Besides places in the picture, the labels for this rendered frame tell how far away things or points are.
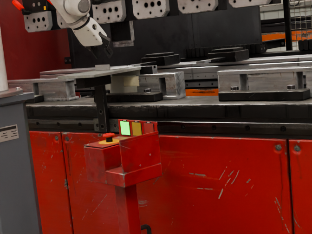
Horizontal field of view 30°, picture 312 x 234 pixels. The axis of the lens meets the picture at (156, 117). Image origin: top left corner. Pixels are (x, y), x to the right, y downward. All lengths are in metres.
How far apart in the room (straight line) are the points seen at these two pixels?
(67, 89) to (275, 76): 0.95
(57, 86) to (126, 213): 0.79
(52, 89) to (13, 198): 1.08
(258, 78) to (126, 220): 0.63
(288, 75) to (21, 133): 0.86
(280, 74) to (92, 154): 0.65
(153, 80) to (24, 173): 0.79
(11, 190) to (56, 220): 1.01
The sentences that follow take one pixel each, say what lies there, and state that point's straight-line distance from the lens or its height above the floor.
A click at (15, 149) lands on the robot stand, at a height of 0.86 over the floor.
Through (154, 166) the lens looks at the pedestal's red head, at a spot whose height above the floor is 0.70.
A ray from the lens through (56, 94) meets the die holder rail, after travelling 2.52.
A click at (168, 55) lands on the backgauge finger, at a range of 2.41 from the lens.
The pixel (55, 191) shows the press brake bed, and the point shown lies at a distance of 2.47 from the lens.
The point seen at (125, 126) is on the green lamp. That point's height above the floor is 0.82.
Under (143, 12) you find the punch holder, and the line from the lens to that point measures 2.14.
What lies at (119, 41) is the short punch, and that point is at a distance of 2.27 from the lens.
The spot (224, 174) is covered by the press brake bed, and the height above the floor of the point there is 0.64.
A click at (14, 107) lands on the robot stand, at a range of 1.51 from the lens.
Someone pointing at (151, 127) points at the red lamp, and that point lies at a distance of 1.88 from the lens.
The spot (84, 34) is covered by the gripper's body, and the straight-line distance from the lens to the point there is 2.12.
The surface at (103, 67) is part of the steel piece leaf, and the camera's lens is 2.20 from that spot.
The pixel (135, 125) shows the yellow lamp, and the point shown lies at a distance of 1.94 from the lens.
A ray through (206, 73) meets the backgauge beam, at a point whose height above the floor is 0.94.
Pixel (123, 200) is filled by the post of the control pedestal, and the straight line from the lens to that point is 1.91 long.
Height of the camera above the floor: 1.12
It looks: 8 degrees down
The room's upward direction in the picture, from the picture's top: 6 degrees counter-clockwise
